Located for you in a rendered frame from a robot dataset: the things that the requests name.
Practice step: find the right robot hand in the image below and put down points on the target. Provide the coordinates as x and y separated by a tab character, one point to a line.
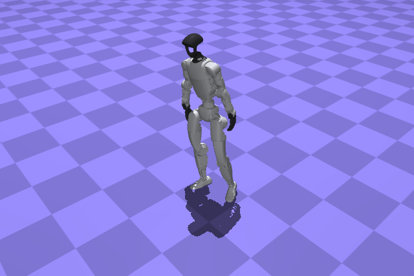
187	110

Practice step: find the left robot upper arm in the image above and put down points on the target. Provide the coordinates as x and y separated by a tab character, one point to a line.
214	70

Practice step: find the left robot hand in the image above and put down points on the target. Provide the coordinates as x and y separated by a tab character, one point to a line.
232	121

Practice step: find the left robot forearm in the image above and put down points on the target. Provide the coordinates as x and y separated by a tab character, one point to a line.
227	103

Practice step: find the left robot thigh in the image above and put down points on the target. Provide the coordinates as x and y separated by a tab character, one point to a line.
218	137

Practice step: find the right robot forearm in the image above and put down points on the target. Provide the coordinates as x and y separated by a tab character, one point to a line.
186	97

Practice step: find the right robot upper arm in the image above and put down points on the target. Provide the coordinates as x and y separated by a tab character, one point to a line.
186	84

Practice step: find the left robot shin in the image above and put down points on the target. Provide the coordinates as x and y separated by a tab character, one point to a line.
227	172

